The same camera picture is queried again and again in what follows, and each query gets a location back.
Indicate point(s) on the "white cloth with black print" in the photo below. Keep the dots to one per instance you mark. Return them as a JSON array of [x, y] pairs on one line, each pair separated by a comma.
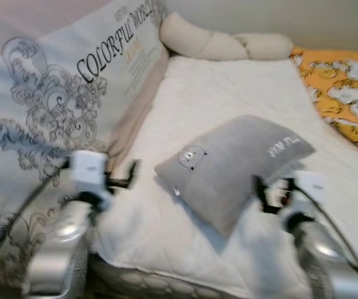
[[42, 81]]

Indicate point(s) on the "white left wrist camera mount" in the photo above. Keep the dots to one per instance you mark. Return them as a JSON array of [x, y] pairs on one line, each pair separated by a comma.
[[88, 169]]

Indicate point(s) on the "beige bolster pillow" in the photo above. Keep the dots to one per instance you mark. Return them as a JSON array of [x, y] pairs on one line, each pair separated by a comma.
[[216, 43]]

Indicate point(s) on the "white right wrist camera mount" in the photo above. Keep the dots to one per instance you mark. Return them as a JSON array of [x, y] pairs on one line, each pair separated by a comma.
[[310, 185]]

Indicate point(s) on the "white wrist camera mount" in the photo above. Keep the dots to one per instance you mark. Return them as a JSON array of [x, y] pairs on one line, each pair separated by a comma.
[[88, 169], [310, 185]]

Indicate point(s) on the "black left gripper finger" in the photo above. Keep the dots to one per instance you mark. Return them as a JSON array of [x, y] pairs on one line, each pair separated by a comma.
[[133, 174]]

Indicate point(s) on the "yellow egg print blanket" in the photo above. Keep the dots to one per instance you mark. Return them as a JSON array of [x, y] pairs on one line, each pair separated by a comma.
[[347, 87]]

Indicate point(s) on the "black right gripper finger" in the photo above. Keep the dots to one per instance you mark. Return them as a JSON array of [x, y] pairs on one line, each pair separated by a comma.
[[261, 193]]

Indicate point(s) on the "grey quilted mattress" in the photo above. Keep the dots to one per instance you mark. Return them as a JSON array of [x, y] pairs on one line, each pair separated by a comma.
[[148, 283]]

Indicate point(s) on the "grey bear print pillow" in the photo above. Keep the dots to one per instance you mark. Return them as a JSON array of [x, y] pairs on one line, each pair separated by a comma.
[[229, 168]]

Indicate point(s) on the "white quilted mattress pad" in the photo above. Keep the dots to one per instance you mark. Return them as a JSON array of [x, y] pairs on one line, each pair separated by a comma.
[[241, 87]]

